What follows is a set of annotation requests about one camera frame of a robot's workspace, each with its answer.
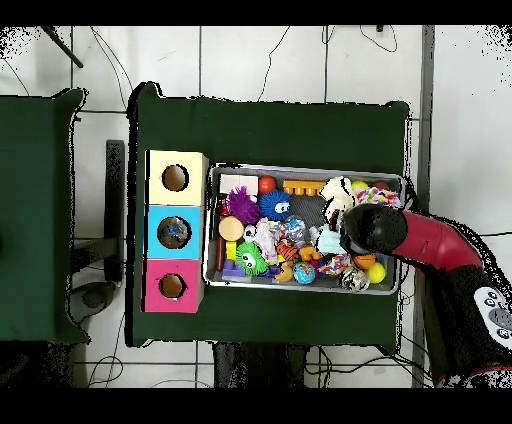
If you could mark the black upright stand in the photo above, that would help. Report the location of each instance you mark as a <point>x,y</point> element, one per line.
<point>114,200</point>

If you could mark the crushed patterned metal can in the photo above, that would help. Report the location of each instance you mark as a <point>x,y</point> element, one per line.
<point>354,278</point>

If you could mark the colourful dotted cloth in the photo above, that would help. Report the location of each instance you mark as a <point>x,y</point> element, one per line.
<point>378,196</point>

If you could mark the dark green table cloth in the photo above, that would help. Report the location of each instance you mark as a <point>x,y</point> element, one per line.
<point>280,132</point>

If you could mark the green covered side table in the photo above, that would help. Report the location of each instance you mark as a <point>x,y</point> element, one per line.
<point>36,220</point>

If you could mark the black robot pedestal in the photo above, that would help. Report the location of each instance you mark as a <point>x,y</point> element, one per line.
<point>260,368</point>

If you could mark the wooden box with three holes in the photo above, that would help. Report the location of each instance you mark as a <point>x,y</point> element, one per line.
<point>176,196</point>

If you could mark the smooth orange ball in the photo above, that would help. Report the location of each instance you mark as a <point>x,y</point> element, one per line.
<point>266,184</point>

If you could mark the purple spiky ball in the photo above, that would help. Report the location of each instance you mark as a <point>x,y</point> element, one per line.
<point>243,206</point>

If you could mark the small soccer ball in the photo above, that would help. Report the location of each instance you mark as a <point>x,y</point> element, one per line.
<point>250,232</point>

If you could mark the green spiky ball with eyes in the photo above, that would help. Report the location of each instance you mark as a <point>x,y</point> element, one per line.
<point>251,259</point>

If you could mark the grey rounded floor base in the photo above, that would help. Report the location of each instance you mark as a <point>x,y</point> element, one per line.
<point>94,298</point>

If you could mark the blue spiky ball with eyes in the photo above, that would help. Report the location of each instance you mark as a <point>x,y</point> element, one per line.
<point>275,204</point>

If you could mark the yellow ball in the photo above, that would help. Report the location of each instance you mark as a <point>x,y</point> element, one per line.
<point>376,272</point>

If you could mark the black tripod leg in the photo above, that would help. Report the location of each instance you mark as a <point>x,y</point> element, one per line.
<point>64,48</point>

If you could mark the globe print ball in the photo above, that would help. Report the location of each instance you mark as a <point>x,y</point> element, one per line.
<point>304,272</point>

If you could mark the shallow mesh bin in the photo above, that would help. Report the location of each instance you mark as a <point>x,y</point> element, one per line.
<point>256,281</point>

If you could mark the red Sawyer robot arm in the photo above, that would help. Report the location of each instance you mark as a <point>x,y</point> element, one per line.
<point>432,240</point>

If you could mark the mint green cloth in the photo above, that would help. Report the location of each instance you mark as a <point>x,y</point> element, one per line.
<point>330,242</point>

